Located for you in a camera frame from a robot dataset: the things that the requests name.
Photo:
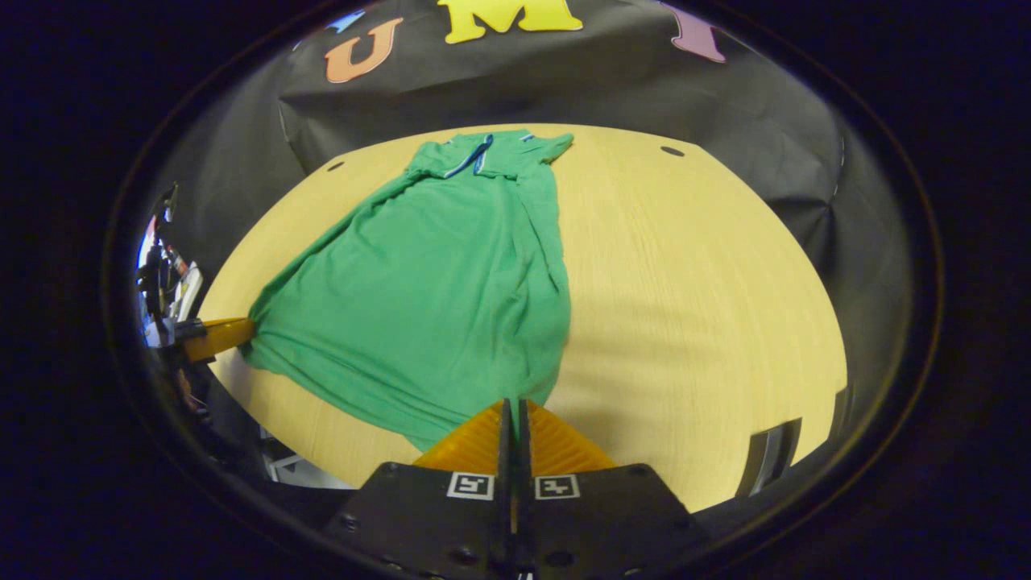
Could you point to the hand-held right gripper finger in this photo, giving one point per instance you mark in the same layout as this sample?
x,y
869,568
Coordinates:
x,y
523,451
505,451

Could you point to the white desk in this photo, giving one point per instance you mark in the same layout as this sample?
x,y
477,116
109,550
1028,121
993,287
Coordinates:
x,y
189,290

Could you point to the green T-shirt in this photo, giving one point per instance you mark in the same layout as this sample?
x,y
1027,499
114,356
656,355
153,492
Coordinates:
x,y
427,282

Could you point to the black backdrop cloth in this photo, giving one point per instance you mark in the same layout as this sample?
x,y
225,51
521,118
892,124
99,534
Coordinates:
x,y
612,89

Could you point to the grey metal frame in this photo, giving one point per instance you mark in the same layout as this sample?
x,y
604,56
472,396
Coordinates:
x,y
769,455

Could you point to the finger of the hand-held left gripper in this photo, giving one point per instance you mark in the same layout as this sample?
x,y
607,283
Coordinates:
x,y
221,334

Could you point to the white metal frame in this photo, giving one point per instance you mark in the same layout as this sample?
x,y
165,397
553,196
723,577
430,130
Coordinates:
x,y
290,467

